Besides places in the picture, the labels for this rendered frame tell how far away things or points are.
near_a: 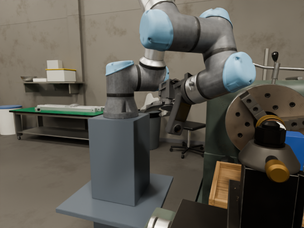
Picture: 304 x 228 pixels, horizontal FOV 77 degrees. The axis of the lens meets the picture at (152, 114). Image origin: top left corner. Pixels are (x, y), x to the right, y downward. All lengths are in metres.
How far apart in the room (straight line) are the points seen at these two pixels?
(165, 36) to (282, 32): 3.76
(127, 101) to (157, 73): 0.17
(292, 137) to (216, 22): 0.34
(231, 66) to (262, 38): 3.61
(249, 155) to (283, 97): 0.60
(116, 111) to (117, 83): 0.11
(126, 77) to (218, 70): 0.43
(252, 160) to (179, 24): 0.28
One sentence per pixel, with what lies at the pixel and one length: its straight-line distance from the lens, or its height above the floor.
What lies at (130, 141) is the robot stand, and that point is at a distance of 0.74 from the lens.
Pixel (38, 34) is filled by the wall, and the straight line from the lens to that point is 5.74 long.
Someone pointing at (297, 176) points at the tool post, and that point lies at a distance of 0.32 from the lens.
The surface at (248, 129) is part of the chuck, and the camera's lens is 0.90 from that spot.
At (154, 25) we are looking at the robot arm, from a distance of 0.39.
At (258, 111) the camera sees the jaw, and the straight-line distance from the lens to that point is 0.83.
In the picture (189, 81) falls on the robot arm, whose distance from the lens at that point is 0.50.
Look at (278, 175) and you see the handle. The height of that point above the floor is 1.14.
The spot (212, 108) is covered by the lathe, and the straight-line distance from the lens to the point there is 1.05.
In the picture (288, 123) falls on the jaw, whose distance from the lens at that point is 0.83.
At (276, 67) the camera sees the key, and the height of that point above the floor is 1.30.
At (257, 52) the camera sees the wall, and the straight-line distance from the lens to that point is 3.97.
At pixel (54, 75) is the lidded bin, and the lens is 4.69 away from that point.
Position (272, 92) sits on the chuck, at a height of 1.20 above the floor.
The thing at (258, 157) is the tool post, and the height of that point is 1.14.
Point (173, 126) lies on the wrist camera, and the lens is 0.53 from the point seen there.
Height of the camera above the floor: 1.24
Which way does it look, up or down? 9 degrees down
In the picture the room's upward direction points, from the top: straight up
